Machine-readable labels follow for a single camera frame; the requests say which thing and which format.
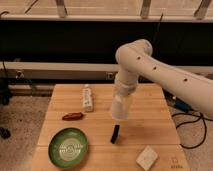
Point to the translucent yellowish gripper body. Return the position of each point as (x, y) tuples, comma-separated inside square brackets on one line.
[(123, 103)]

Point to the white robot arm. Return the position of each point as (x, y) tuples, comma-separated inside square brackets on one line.
[(135, 59)]

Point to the black eraser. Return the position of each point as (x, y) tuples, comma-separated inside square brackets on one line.
[(115, 134)]

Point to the white plastic bottle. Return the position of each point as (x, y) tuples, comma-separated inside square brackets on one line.
[(87, 102)]

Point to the red chili pepper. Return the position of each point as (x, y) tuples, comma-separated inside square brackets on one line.
[(73, 116)]

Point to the blue object on floor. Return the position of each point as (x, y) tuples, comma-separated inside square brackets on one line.
[(181, 105)]

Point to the white sponge block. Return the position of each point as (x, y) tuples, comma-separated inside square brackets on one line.
[(147, 158)]

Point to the green patterned plate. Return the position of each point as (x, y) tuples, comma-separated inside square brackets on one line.
[(68, 148)]

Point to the black object left floor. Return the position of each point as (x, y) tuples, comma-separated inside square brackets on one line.
[(4, 133)]

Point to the white wall outlet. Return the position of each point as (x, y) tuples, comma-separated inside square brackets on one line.
[(109, 76)]

